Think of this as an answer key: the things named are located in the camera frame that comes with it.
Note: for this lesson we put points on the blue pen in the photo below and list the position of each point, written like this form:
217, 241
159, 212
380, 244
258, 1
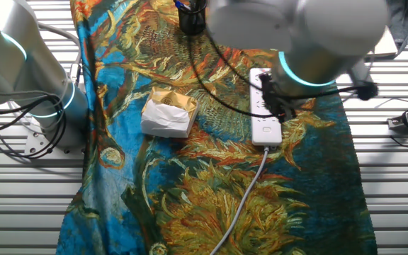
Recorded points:
181, 5

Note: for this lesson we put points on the white power strip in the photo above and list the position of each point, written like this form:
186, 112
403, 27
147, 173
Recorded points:
266, 129

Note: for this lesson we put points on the grey folded cloth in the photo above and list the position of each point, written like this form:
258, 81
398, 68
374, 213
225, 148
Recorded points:
404, 21

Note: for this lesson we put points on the sunflower painting print cloth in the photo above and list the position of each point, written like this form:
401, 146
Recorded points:
190, 184

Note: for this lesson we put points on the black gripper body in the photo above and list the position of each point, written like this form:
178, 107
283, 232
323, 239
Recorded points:
271, 97

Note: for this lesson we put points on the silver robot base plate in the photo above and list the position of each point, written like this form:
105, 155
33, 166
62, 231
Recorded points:
35, 140

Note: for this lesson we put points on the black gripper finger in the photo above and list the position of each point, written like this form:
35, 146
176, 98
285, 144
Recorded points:
281, 117
291, 113

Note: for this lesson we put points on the gold and white box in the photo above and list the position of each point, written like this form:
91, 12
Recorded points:
168, 115

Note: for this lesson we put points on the flat white box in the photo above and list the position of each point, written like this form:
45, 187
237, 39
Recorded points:
384, 47

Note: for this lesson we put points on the black mesh pen holder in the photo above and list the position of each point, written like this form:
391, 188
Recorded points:
191, 21

